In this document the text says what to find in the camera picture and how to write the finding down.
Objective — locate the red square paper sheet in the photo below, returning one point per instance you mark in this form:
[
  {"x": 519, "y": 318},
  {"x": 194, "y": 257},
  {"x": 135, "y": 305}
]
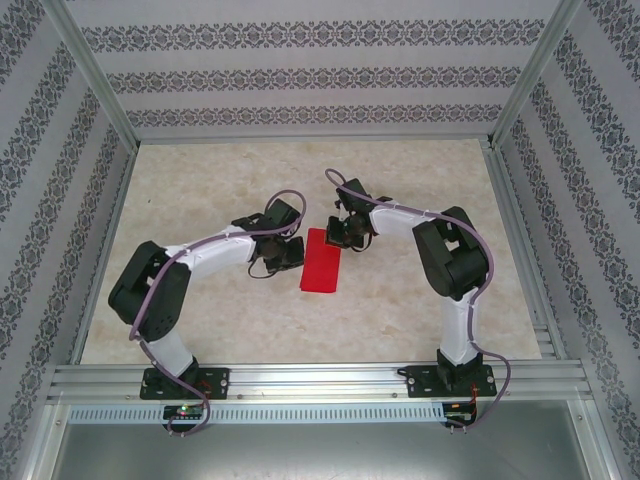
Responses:
[{"x": 320, "y": 270}]

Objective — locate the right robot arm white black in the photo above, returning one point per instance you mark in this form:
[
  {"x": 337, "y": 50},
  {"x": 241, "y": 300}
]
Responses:
[{"x": 450, "y": 260}]

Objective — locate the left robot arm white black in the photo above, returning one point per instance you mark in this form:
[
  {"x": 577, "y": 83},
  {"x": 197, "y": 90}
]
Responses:
[{"x": 145, "y": 295}]

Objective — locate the grey sheet metal tray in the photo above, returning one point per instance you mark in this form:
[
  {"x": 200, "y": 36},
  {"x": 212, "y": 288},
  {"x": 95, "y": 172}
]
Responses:
[{"x": 320, "y": 450}]

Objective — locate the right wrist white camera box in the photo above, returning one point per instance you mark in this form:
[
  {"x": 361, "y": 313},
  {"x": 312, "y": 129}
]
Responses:
[{"x": 340, "y": 214}]

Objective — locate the aluminium frame cross beam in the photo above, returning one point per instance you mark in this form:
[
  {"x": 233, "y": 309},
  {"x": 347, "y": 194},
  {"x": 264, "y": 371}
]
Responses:
[{"x": 310, "y": 138}]

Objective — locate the aluminium mounting rail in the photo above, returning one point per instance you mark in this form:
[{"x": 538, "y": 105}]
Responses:
[{"x": 320, "y": 380}]

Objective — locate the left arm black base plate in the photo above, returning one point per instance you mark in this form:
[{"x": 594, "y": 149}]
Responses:
[{"x": 220, "y": 382}]

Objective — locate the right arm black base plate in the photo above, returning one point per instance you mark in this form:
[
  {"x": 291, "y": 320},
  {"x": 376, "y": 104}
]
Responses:
[{"x": 420, "y": 382}]

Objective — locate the aluminium table side rail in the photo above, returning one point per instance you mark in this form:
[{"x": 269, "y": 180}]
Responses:
[
  {"x": 525, "y": 250},
  {"x": 105, "y": 250}
]

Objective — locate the aluminium frame post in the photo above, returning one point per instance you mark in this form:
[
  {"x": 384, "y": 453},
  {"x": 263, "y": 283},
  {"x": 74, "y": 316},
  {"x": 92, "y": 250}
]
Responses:
[
  {"x": 535, "y": 70},
  {"x": 90, "y": 70}
]

